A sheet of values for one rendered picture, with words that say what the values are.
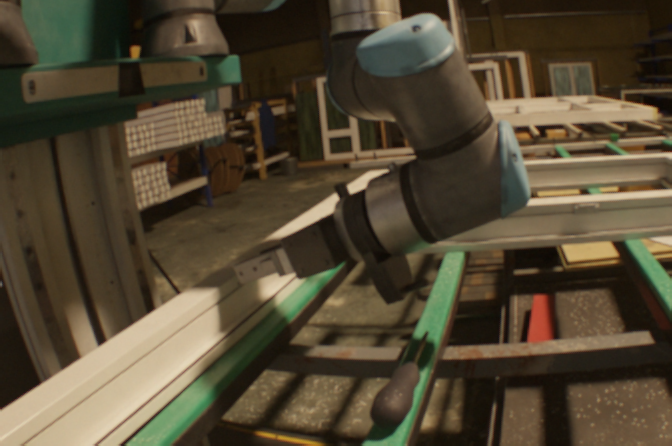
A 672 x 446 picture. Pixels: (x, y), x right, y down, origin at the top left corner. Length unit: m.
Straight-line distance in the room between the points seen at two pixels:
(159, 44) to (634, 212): 0.90
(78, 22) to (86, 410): 0.66
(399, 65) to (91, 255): 0.72
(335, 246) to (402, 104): 0.17
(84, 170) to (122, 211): 0.12
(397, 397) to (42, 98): 0.52
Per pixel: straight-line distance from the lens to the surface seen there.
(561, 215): 0.87
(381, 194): 0.50
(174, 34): 0.90
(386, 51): 0.43
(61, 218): 0.93
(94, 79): 0.69
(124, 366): 0.52
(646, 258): 0.80
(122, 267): 0.99
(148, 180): 5.06
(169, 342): 0.57
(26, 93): 0.62
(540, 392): 0.94
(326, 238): 0.51
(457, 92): 0.44
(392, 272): 0.54
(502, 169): 0.46
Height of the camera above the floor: 1.15
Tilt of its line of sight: 11 degrees down
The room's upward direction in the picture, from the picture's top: 8 degrees counter-clockwise
